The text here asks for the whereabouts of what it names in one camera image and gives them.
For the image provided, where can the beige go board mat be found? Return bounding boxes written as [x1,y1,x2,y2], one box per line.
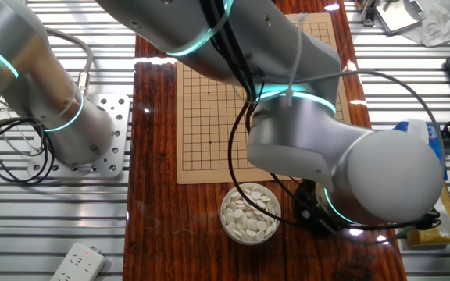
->
[176,12,352,185]

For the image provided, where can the white plastic bag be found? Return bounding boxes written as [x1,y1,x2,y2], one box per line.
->
[400,0,450,48]

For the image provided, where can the black base cables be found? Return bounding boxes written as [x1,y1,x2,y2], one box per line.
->
[0,116,56,184]

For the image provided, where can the black bowl of black stones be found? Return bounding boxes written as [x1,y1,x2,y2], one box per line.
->
[294,178,351,237]

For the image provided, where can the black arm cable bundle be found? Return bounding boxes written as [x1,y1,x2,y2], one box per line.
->
[205,0,444,235]

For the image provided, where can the gray robot base cable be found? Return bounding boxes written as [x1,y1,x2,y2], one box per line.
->
[45,27,95,97]

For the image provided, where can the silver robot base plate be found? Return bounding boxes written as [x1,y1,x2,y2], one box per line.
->
[27,93,131,180]

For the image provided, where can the white power strip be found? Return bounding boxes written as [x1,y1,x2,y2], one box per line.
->
[49,242,107,281]

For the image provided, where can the blue tissue pack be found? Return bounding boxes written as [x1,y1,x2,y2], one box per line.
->
[392,119,448,180]

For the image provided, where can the white bowl of white stones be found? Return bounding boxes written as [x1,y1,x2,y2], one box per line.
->
[220,182,282,246]

